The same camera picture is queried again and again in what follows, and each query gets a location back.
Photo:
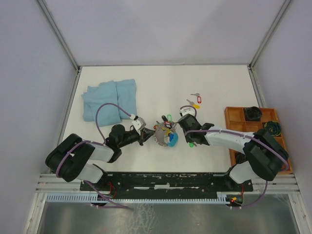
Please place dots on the key yellow tag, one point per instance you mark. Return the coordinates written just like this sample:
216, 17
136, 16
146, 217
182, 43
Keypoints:
193, 104

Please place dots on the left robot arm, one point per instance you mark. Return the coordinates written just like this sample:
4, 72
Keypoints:
69, 160

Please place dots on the metal key organizer blue handle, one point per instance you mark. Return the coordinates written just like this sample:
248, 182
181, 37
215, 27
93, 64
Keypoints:
161, 134

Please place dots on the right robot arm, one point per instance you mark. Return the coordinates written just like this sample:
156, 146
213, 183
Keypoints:
265, 157

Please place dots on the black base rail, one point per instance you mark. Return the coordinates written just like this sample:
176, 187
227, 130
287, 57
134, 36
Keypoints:
199, 183

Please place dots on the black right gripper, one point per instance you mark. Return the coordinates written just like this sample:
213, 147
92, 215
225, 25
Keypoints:
187, 139

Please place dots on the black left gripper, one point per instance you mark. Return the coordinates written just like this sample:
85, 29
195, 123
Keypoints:
145, 133

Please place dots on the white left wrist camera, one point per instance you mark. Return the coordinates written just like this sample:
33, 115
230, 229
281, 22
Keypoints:
137, 122

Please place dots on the light blue folded cloth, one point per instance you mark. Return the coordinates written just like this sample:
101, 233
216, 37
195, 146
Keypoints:
110, 102

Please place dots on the green key tag on organizer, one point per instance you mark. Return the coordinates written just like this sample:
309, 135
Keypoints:
169, 118

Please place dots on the loose key red tag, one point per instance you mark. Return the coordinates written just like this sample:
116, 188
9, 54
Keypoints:
198, 97

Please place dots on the blue key tag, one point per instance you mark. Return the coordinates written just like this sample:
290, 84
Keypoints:
172, 137

